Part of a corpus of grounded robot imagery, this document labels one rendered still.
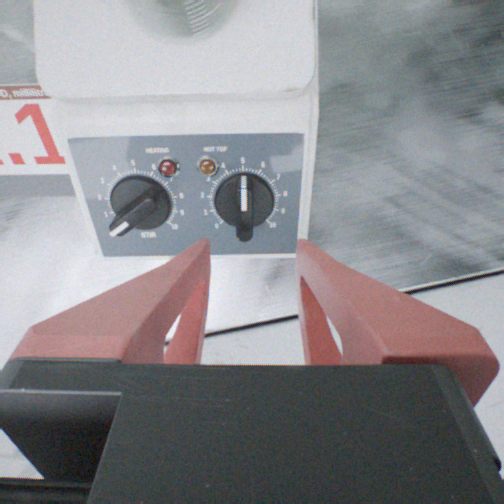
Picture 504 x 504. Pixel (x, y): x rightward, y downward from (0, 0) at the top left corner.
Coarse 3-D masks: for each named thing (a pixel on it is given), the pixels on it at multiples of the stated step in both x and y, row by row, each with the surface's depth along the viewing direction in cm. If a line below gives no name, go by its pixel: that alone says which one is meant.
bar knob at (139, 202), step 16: (128, 176) 18; (144, 176) 18; (112, 192) 18; (128, 192) 18; (144, 192) 18; (160, 192) 18; (112, 208) 19; (128, 208) 17; (144, 208) 17; (160, 208) 19; (112, 224) 18; (128, 224) 18; (144, 224) 19; (160, 224) 19
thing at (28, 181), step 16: (0, 176) 23; (16, 176) 23; (32, 176) 23; (48, 176) 23; (64, 176) 23; (0, 192) 23; (16, 192) 23; (32, 192) 23; (48, 192) 23; (64, 192) 23
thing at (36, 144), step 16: (0, 112) 20; (16, 112) 20; (32, 112) 20; (48, 112) 20; (0, 128) 21; (16, 128) 21; (32, 128) 21; (48, 128) 21; (0, 144) 21; (16, 144) 21; (32, 144) 21; (48, 144) 21; (0, 160) 22; (16, 160) 22; (32, 160) 22; (48, 160) 22; (64, 160) 22
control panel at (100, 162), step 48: (96, 144) 17; (144, 144) 17; (192, 144) 17; (240, 144) 17; (288, 144) 17; (96, 192) 18; (192, 192) 18; (288, 192) 19; (144, 240) 20; (192, 240) 20; (288, 240) 20
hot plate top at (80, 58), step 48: (48, 0) 14; (96, 0) 14; (240, 0) 14; (288, 0) 14; (48, 48) 14; (96, 48) 14; (144, 48) 14; (192, 48) 14; (240, 48) 14; (288, 48) 14; (96, 96) 15; (144, 96) 15; (192, 96) 15; (240, 96) 15; (288, 96) 15
